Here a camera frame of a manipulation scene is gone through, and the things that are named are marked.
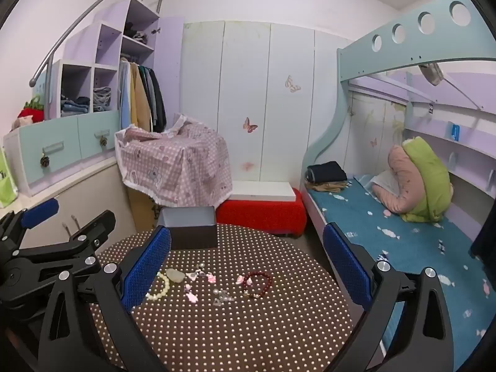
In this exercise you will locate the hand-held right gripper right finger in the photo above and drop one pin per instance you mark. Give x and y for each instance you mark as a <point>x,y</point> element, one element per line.
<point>347,269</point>

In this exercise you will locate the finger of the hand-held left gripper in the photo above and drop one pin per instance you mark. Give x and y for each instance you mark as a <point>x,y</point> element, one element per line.
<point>38,210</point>
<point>95,226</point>

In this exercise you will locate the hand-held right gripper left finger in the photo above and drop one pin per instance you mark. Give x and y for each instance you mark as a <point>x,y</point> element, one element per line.
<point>145,269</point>

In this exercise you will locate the pale jade pendant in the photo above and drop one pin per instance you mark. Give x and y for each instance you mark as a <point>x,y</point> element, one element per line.
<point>176,276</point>

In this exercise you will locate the small pink charm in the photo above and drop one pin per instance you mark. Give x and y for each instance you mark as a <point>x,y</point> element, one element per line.
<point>192,298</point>

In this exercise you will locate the silver metal box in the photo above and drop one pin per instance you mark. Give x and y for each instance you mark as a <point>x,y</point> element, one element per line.
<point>190,232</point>

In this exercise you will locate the cream low cabinet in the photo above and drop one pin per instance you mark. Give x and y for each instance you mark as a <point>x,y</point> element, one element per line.
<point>97,193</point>

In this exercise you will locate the green bag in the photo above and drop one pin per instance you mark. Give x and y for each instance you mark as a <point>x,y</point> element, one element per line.
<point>7,178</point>

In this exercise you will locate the cardboard box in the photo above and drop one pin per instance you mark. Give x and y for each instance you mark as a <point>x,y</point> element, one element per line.
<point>141,209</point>

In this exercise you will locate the teal bed mattress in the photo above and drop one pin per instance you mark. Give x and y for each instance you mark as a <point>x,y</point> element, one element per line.
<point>407,248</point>

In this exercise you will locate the teal drawer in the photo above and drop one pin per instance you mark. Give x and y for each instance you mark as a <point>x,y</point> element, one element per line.
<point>50,147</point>
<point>99,131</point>

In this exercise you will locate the folded tan clothes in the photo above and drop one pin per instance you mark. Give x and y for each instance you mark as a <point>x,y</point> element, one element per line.
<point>327,186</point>

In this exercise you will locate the white pillow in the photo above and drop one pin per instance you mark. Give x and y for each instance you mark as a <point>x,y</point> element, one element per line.
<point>385,182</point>

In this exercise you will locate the red plush toy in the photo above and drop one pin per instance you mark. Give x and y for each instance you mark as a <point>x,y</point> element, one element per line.
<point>31,113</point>

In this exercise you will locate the red ottoman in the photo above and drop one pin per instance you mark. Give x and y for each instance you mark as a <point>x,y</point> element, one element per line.
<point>263,214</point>

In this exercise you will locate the pink checked cloth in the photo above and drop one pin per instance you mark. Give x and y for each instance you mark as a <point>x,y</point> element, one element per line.
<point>174,162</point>

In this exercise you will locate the pink pillow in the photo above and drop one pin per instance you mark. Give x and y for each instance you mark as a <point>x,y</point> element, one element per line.
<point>403,178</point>

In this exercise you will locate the brown polka dot tablecloth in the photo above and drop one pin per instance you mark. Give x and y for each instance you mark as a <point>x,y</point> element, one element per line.
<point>232,337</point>

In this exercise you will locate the white board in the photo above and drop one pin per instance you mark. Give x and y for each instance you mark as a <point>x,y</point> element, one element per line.
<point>263,190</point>

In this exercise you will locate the pink and green folded blanket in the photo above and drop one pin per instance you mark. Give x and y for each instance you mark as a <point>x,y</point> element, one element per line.
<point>430,178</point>

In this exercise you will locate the grey metal handrail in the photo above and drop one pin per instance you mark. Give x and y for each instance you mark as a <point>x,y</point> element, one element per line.
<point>49,85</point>

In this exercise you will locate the light blue hanging shirt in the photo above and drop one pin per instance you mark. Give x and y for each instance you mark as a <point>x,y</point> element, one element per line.
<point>124,93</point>

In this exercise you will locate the dark hanging jacket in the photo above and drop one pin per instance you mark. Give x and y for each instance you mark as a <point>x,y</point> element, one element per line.
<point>158,100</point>

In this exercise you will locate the dark cloth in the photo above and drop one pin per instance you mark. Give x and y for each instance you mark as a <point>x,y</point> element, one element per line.
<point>486,240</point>

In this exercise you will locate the faded pink butterfly sticker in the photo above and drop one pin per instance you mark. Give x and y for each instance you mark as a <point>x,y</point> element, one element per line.
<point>248,166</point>

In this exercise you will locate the white butterfly sticker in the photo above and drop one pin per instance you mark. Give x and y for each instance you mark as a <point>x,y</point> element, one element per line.
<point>292,84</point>

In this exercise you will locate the dark folded shelf clothes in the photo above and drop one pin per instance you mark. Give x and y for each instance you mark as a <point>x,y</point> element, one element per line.
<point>136,34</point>

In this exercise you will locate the white wardrobe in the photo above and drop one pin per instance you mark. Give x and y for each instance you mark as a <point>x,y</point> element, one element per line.
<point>240,85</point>

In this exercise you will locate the purple stair shelf cabinet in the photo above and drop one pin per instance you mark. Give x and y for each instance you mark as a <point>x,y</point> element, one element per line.
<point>112,19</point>

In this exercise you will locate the grey clip lamp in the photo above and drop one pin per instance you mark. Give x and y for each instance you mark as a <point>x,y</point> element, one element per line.
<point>431,73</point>

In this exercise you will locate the blue wall hook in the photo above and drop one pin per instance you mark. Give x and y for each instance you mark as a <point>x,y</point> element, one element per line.
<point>455,131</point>

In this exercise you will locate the teal bunk bed frame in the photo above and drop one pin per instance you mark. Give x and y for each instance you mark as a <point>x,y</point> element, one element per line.
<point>356,62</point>

